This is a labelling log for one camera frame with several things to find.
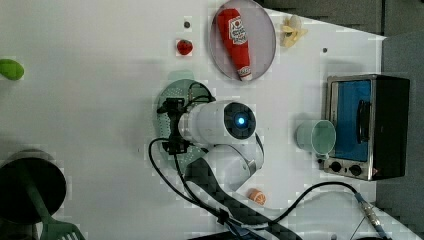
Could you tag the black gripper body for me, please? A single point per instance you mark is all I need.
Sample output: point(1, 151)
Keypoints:
point(169, 115)

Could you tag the green plastic strainer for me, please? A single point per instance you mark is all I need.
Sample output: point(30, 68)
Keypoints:
point(181, 94)

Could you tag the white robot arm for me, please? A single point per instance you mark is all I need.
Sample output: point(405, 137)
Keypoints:
point(216, 149)

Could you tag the orange toy slice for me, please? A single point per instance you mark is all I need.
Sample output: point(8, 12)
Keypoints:
point(257, 196)

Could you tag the red toy strawberry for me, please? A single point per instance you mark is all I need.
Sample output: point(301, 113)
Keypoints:
point(184, 47)

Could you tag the red ketchup bottle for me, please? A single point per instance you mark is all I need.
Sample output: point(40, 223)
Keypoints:
point(235, 40)

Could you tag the purple round plate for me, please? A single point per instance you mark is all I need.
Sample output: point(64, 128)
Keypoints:
point(261, 37)

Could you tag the green plastic cup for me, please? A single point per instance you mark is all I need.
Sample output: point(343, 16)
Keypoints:
point(317, 137)

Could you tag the green plastic spatula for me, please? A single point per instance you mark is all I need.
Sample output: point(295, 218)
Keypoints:
point(52, 229)

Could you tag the peeled toy banana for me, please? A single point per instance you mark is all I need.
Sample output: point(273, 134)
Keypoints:
point(292, 31)

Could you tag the black round pot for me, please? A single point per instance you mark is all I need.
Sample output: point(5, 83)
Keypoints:
point(15, 204)

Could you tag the green toy vegetable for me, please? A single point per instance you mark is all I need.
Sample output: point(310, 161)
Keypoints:
point(11, 69)

